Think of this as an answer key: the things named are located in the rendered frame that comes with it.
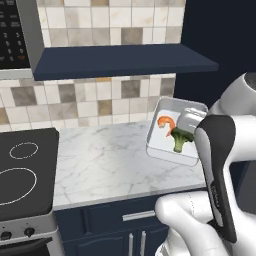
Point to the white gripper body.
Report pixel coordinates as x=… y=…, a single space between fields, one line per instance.
x=188 y=121

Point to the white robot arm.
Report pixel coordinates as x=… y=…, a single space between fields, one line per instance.
x=240 y=136

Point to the white tupperware tray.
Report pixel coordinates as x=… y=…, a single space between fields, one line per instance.
x=163 y=143

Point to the dark blue cupboard door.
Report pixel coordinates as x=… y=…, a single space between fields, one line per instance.
x=155 y=241
x=100 y=246

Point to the green broccoli floret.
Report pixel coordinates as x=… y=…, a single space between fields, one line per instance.
x=180 y=138

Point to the orange shrimp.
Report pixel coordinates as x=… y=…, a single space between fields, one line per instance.
x=168 y=122

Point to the dark blue tall cabinet panel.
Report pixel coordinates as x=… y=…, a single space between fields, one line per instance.
x=216 y=36

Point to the dark blue drawer front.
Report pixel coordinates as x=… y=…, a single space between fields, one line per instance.
x=100 y=218

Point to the black glass hob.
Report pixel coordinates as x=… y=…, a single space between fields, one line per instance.
x=26 y=186

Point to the silver black microwave oven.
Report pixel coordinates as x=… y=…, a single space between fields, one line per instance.
x=15 y=36

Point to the black oven knob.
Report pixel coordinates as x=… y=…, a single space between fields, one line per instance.
x=29 y=232
x=6 y=235

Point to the dark blue wall shelf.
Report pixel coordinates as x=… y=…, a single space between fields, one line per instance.
x=120 y=61

